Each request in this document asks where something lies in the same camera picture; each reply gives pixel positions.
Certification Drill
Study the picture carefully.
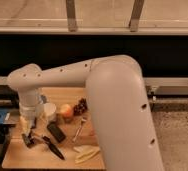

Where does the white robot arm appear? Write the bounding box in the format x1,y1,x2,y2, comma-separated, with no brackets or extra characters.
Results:
7,55,164,171

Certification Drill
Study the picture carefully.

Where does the small dark clip tool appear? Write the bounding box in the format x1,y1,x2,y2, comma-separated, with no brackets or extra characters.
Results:
22,134,34,148

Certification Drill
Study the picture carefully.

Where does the black rectangular remote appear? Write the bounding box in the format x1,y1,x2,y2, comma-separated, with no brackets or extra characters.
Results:
47,123,66,143

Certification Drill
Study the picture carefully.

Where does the red-yellow apple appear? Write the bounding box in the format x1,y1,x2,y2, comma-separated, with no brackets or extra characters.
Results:
59,104,73,119

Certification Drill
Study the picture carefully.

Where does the white paper cup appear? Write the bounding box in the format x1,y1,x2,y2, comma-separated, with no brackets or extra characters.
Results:
44,103,56,122

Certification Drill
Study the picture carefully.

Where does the wooden cutting board table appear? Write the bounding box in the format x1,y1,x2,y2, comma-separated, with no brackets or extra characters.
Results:
1,87,105,171

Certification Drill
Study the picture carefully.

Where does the blue-grey round lid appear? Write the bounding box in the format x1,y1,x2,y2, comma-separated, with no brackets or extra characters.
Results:
41,95,47,103

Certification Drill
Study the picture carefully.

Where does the dark grape bunch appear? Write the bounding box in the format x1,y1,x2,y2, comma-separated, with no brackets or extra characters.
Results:
73,98,88,115

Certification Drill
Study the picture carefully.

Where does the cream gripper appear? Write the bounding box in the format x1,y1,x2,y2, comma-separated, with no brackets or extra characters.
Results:
19,105,37,136

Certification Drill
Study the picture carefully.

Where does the metal fork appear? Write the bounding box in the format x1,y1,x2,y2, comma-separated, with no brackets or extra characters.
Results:
73,117,87,142

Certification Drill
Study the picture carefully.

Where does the black handled brush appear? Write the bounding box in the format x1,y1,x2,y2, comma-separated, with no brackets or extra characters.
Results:
34,133,65,160

